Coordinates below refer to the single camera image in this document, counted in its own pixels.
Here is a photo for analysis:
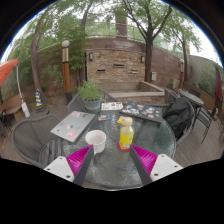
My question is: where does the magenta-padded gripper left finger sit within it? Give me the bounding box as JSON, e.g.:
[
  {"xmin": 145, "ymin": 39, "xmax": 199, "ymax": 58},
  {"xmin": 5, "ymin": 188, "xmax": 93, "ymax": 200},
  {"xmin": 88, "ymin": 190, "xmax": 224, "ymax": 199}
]
[{"xmin": 43, "ymin": 143, "xmax": 96, "ymax": 187}]

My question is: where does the small colourful sticker card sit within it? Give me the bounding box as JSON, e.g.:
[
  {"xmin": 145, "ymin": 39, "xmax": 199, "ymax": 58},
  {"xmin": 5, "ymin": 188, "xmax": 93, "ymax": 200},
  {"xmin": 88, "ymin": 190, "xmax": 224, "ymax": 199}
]
[{"xmin": 97, "ymin": 113, "xmax": 114, "ymax": 121}]

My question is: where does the brown wooden lamp post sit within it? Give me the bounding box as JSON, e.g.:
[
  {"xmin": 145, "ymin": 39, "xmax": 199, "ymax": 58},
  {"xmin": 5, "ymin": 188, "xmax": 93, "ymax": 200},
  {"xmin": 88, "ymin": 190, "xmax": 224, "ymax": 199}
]
[{"xmin": 179, "ymin": 59, "xmax": 185, "ymax": 89}]

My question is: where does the dark metal patio chair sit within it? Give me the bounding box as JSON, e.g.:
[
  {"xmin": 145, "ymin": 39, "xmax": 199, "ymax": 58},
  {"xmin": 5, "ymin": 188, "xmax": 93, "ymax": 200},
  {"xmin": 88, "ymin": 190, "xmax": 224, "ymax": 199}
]
[{"xmin": 193, "ymin": 106, "xmax": 218, "ymax": 145}]

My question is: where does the silver laptop with stickers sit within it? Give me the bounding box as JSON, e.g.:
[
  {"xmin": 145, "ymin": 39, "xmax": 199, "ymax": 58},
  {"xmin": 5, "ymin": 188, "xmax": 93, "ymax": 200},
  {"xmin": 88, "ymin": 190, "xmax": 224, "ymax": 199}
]
[{"xmin": 49, "ymin": 110, "xmax": 97, "ymax": 144}]

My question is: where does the green plant in teal pot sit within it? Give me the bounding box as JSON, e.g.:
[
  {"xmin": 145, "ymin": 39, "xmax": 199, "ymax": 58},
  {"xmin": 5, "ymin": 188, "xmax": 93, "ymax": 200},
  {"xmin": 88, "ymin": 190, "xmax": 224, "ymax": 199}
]
[{"xmin": 77, "ymin": 80, "xmax": 105, "ymax": 114}]

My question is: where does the white mug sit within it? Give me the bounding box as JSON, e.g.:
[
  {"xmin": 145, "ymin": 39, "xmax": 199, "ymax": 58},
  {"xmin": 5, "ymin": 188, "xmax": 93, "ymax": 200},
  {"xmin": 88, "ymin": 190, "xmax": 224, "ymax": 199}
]
[{"xmin": 84, "ymin": 129, "xmax": 108, "ymax": 155}]

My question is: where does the tree with leaning trunk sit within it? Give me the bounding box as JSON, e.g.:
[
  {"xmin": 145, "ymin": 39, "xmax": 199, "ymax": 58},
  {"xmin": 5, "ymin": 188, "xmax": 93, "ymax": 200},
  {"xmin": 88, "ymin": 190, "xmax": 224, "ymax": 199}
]
[{"xmin": 13, "ymin": 4, "xmax": 94, "ymax": 113}]

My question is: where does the white sticker sheet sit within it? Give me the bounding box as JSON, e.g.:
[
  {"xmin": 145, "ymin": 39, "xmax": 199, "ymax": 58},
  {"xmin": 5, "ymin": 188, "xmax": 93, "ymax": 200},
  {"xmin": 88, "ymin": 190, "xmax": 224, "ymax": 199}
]
[{"xmin": 100, "ymin": 102, "xmax": 125, "ymax": 112}]

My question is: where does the black laptop with stickers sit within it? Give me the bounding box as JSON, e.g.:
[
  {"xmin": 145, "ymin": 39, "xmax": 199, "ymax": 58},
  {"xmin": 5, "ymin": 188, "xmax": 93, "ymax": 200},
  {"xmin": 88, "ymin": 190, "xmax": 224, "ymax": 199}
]
[{"xmin": 118, "ymin": 100, "xmax": 164, "ymax": 124}]

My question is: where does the thin-trunked tree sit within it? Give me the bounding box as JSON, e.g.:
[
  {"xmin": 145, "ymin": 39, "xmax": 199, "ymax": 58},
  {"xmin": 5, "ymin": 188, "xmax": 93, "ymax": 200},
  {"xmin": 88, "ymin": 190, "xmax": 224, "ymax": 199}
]
[{"xmin": 163, "ymin": 16, "xmax": 204, "ymax": 83}]

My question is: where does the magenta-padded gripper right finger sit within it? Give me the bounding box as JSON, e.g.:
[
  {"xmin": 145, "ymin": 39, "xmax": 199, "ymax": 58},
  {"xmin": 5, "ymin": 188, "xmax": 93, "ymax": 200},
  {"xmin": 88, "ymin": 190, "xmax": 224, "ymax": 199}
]
[{"xmin": 128, "ymin": 143, "xmax": 184, "ymax": 186}]

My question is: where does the clear bottle yellow label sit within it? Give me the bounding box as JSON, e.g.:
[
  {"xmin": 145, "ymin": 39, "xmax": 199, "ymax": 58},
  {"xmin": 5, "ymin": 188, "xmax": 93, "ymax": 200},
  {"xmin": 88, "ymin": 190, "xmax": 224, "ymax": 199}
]
[{"xmin": 118, "ymin": 116, "xmax": 135, "ymax": 151}]

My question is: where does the orange patio umbrella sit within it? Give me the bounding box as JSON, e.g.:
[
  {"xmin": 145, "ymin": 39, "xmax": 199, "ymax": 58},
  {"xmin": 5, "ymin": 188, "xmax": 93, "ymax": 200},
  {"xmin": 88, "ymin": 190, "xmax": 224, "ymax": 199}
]
[{"xmin": 0, "ymin": 58, "xmax": 32, "ymax": 119}]

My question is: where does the round dark patio table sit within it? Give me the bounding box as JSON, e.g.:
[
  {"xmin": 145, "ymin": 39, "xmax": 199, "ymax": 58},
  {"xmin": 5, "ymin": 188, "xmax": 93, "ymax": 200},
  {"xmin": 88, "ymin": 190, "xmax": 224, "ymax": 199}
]
[{"xmin": 178, "ymin": 89, "xmax": 205, "ymax": 116}]

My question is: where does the tree with dark forked trunk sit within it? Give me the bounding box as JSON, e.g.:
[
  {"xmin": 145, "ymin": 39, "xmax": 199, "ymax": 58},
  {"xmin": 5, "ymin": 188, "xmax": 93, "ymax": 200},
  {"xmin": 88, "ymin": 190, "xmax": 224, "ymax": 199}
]
[{"xmin": 113, "ymin": 0, "xmax": 178, "ymax": 84}]

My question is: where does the closed maroon patio umbrella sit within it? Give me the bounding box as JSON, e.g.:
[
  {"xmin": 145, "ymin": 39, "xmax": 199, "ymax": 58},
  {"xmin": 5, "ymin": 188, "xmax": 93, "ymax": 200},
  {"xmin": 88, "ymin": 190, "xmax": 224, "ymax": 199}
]
[{"xmin": 213, "ymin": 63, "xmax": 224, "ymax": 109}]

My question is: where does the blue yellow striped cone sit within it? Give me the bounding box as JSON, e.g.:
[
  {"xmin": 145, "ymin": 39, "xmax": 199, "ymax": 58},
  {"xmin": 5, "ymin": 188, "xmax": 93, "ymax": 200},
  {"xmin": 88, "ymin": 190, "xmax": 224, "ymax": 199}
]
[{"xmin": 34, "ymin": 88, "xmax": 44, "ymax": 108}]

